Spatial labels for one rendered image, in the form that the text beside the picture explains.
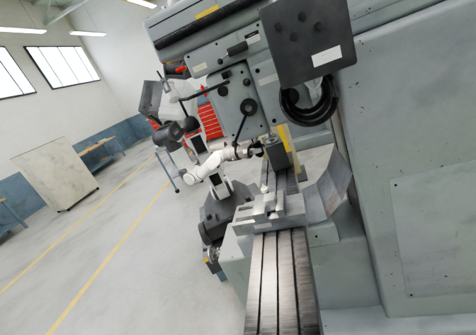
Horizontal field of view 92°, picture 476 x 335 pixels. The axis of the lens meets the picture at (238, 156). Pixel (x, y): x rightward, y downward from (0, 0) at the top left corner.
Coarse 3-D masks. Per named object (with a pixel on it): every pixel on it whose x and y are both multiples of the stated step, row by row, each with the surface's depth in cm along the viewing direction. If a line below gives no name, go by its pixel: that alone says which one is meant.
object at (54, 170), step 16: (48, 144) 537; (64, 144) 568; (16, 160) 504; (32, 160) 503; (48, 160) 531; (64, 160) 561; (80, 160) 593; (32, 176) 517; (48, 176) 524; (64, 176) 554; (80, 176) 585; (48, 192) 528; (64, 192) 547; (80, 192) 578; (64, 208) 541
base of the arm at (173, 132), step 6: (174, 120) 132; (162, 126) 135; (168, 126) 133; (174, 126) 130; (168, 132) 126; (174, 132) 129; (180, 132) 133; (174, 138) 128; (180, 138) 132; (156, 144) 134
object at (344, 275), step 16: (336, 208) 130; (352, 208) 126; (336, 224) 120; (352, 224) 117; (224, 240) 142; (352, 240) 109; (224, 256) 130; (240, 256) 126; (320, 256) 116; (336, 256) 115; (352, 256) 113; (368, 256) 112; (224, 272) 133; (240, 272) 130; (320, 272) 121; (336, 272) 119; (352, 272) 118; (368, 272) 116; (240, 288) 136; (320, 288) 126; (336, 288) 124; (352, 288) 123; (368, 288) 121; (320, 304) 132; (336, 304) 130; (352, 304) 128; (368, 304) 126
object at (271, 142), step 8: (264, 136) 163; (272, 136) 157; (272, 144) 147; (280, 144) 146; (272, 152) 147; (280, 152) 148; (272, 160) 150; (280, 160) 150; (288, 160) 150; (272, 168) 152; (280, 168) 152
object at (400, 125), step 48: (384, 48) 68; (432, 48) 66; (384, 96) 73; (432, 96) 71; (336, 144) 115; (384, 144) 80; (432, 144) 78; (384, 192) 88; (432, 192) 85; (384, 240) 98; (432, 240) 94; (384, 288) 110; (432, 288) 105
